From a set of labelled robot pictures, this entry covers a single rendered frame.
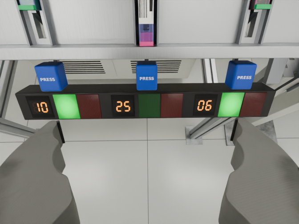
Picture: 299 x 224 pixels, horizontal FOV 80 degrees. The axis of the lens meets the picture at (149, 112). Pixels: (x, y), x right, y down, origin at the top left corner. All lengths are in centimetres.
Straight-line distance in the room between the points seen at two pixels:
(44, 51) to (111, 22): 7
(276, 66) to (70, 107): 28
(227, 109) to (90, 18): 20
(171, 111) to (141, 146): 65
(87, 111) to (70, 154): 71
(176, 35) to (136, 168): 74
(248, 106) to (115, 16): 20
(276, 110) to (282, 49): 60
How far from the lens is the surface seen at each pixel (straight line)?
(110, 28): 21
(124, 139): 90
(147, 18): 19
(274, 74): 31
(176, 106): 24
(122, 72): 88
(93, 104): 25
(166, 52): 19
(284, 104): 79
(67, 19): 22
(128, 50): 19
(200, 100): 25
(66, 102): 26
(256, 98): 28
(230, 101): 26
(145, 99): 24
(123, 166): 89
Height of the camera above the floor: 88
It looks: 73 degrees down
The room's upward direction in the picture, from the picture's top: 2 degrees clockwise
